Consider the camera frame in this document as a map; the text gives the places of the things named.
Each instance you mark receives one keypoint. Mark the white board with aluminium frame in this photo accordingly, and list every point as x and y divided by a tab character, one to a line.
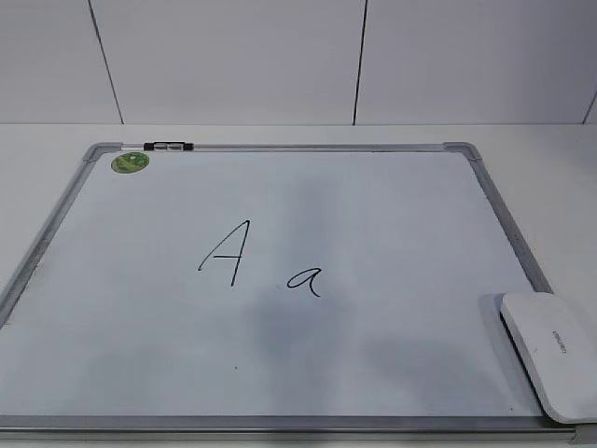
282	292

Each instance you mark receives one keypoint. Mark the black and silver marker pen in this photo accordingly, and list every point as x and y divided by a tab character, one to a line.
168	146

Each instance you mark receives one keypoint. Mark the white board eraser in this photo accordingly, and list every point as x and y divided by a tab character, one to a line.
557	353

